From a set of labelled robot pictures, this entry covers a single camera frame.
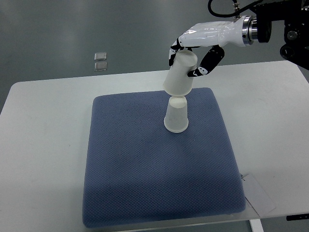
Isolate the white paper cup on cushion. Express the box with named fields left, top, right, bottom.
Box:
left=164, top=96, right=189, bottom=133

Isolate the blue fabric cushion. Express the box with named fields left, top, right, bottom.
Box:
left=83, top=87, right=246, bottom=228

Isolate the white paper tag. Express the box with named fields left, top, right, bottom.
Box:
left=241, top=174, right=276, bottom=217

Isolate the white paper cup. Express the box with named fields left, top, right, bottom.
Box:
left=164, top=96, right=189, bottom=133
left=163, top=50, right=197, bottom=97

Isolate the white table leg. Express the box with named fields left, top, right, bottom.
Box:
left=249, top=219, right=264, bottom=232

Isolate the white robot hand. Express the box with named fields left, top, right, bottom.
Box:
left=169, top=17, right=244, bottom=77

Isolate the upper floor metal plate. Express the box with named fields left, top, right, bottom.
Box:
left=94, top=52, right=107, bottom=61

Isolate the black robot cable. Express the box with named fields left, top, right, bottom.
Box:
left=208, top=0, right=256, bottom=18

